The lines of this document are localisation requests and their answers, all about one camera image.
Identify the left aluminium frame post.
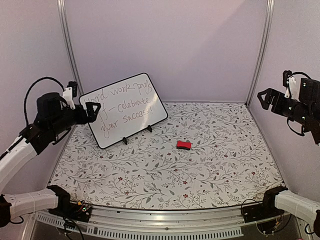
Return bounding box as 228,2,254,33
56,0,84,95

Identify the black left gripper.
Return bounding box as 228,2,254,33
49,101,101,137

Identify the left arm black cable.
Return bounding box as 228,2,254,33
23,76,66,126

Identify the red black whiteboard eraser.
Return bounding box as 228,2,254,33
176,140,192,151

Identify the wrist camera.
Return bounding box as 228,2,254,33
62,81,78,110
282,70,298,99

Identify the aluminium front rail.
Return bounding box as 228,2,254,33
29,204,311,238

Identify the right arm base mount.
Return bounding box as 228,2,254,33
240,199,285,223

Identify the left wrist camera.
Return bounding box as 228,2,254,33
62,81,78,110

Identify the right aluminium frame post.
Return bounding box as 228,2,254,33
245,0,275,108

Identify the white dry-erase whiteboard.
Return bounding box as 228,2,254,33
79,72,168,149

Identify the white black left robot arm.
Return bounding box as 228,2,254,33
0,91,101,227

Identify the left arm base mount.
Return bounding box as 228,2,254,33
48,200,93,223

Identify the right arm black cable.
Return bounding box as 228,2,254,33
284,71,313,137

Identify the floral patterned table mat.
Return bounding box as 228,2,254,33
50,103,284,210

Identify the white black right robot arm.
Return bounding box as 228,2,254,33
256,78,320,202

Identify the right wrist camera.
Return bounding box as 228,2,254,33
282,70,298,99

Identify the aluminium frame post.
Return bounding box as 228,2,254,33
56,0,84,95
245,0,275,108

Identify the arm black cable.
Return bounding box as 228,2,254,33
284,71,313,137
23,76,66,126

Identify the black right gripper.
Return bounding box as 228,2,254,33
257,87,311,125

